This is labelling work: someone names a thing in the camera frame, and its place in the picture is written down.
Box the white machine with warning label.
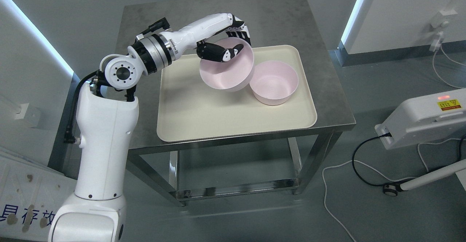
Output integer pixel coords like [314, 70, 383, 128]
[374, 89, 466, 150]

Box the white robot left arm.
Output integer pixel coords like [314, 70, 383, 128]
[48, 18, 174, 242]

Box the stainless steel table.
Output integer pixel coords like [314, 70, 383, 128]
[115, 0, 356, 207]

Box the black power cable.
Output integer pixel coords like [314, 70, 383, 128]
[351, 132, 466, 187]

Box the white wall socket with plug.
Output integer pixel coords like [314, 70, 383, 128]
[429, 8, 458, 52]

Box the white wall socket left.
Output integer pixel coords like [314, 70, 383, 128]
[14, 103, 30, 120]

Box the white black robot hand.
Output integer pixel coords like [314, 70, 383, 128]
[160, 13, 251, 63]

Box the cream plastic tray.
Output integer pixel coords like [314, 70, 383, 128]
[157, 45, 317, 142]

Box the white stand leg with caster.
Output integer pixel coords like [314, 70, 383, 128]
[382, 159, 466, 196]

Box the pink bowl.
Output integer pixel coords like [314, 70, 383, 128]
[200, 37, 254, 92]
[249, 61, 299, 106]

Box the white signboard with blue text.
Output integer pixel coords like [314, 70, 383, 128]
[0, 151, 76, 241]

